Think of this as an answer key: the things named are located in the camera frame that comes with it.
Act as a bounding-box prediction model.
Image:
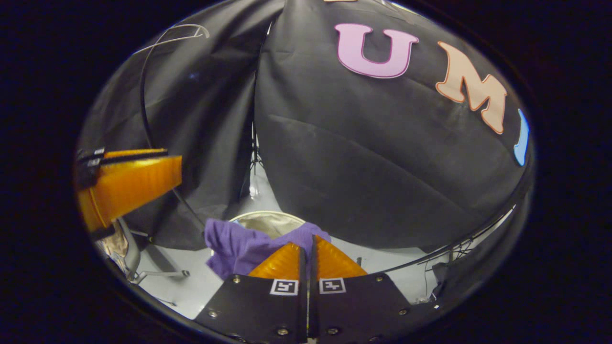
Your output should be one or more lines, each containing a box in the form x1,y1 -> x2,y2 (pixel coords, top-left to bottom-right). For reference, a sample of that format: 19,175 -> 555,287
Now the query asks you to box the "grey metal chair frame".
96,217 -> 191,287

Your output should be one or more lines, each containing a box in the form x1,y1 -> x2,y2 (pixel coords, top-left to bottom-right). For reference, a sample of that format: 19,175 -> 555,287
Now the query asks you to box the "black backdrop cloth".
76,0 -> 534,254

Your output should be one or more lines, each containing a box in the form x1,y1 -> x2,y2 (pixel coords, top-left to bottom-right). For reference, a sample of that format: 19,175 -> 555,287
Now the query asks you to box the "white plastic hanger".
133,24 -> 211,54

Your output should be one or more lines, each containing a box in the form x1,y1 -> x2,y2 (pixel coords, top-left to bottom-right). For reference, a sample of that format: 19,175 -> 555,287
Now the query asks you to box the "black backdrop stand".
246,122 -> 264,201

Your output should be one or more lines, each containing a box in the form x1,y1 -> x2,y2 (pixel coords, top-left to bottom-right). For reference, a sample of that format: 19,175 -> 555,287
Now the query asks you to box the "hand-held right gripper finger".
309,236 -> 419,344
195,242 -> 307,344

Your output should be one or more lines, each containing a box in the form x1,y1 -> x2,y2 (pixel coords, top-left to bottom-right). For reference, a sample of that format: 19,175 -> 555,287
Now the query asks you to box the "purple corduroy shirt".
204,218 -> 331,281

